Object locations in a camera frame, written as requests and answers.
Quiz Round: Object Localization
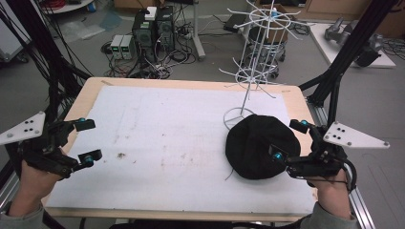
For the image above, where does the person's left hand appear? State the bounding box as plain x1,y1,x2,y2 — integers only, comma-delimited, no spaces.
8,158,65,218

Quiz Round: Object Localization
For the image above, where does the black metal frame post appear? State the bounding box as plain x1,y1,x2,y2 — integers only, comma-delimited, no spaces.
298,0,400,128
0,0,94,192

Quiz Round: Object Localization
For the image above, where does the black wheeled stool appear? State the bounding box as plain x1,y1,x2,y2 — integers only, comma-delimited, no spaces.
247,26,287,80

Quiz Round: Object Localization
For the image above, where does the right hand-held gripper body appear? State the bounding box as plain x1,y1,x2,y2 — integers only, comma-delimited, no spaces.
285,121,392,179

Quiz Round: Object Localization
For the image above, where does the round white table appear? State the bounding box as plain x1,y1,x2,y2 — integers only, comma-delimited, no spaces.
40,0,96,15

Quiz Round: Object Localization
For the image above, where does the black knit hat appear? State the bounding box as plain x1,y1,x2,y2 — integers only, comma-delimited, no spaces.
224,114,302,181

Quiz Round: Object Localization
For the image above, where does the person's right hand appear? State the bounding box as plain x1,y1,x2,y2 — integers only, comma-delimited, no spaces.
306,169,352,220

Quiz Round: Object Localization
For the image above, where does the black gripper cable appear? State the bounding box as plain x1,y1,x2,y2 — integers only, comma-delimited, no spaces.
342,157,358,193

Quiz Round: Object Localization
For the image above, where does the cardboard box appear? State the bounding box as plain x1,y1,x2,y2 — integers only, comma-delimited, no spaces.
254,3,299,44

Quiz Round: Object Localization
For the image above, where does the black computer tower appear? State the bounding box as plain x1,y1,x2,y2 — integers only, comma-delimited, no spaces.
131,10,158,63
155,5,176,52

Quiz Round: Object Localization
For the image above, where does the aluminium profile rail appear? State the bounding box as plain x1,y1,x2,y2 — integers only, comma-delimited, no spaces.
306,97,377,229

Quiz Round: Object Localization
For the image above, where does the grey bench power supply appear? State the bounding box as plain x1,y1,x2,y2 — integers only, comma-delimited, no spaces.
110,33,124,60
120,34,137,60

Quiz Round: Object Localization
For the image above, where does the grey metal table leg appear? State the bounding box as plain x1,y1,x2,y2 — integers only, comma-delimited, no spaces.
190,0,207,62

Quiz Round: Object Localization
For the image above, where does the white wire hanging rack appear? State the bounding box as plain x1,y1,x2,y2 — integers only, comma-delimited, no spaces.
218,0,315,131

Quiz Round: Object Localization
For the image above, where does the tangle of floor cables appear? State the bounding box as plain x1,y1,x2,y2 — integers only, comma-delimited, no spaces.
100,18,199,80

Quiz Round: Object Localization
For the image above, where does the white floor board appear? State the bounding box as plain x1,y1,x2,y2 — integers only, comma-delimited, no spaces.
309,22,397,69

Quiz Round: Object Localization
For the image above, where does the grey machine part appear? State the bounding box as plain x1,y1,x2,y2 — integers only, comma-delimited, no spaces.
324,16,386,69

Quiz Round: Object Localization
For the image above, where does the white box on computer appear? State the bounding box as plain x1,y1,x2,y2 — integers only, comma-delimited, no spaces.
144,6,159,22

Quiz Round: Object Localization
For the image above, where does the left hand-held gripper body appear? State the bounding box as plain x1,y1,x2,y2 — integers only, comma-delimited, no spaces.
0,111,81,179

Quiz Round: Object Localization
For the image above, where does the white foam table mat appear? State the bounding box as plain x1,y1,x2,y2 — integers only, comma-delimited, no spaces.
45,84,317,215

